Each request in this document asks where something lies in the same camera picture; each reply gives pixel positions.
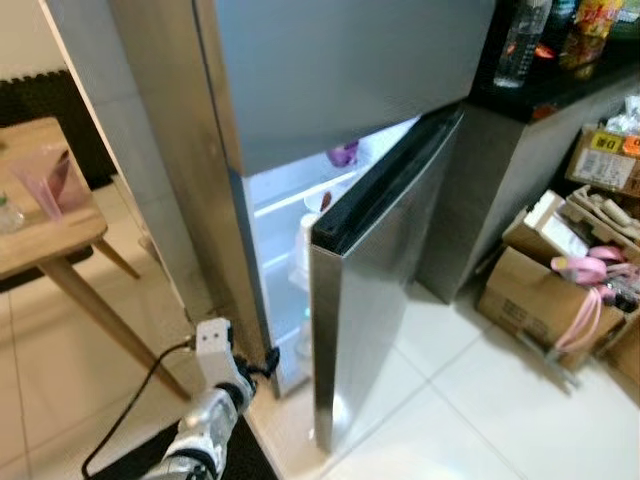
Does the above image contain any silver fridge cabinet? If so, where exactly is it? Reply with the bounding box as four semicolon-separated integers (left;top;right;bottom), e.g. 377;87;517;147
108;0;421;396

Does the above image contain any plain black floor mat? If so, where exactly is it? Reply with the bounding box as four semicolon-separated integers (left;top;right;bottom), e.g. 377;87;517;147
90;415;276;480

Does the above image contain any plain cardboard box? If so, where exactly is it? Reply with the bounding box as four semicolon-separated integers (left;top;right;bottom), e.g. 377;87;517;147
600;310;640;386

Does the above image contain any purple bowl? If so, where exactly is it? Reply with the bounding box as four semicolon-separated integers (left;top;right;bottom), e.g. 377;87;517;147
327;142;361;168

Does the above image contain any light wooden dining table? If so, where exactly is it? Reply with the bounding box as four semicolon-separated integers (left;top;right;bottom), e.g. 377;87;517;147
0;117;191;401

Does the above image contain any large brown cardboard box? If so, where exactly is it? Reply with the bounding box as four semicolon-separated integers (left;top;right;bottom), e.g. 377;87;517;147
477;245;626;373

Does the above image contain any beige moulded pulp tray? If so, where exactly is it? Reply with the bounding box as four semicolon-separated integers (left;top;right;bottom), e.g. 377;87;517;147
560;185;640;251

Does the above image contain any pink translucent plastic bag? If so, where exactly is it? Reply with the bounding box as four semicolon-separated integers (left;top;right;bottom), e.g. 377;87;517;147
8;145;93;221

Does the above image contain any cardboard box with stickers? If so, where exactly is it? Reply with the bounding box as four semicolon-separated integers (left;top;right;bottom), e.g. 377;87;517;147
565;125;640;196

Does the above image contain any white flat carton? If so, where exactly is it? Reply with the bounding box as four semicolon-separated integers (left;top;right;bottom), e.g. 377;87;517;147
503;190;591;266

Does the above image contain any black-top kitchen counter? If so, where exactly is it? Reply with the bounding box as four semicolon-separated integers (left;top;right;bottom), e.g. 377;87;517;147
415;0;640;301

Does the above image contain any black foam mat panel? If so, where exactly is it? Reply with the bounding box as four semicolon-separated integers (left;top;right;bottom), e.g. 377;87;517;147
0;70;121;191

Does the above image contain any tall clear water bottle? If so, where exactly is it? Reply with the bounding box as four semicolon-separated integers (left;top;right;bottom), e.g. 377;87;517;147
494;0;553;89

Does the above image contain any green plastic basket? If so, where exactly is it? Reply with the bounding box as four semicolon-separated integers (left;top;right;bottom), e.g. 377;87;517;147
610;0;640;41

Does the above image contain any yellow red snack pack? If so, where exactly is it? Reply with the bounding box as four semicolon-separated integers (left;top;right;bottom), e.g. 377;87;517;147
560;0;626;71

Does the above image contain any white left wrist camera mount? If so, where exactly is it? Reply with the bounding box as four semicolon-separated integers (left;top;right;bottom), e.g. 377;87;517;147
196;318;234;379

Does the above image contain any pink cable bundle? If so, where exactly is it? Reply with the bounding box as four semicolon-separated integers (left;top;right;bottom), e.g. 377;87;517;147
550;245;640;356

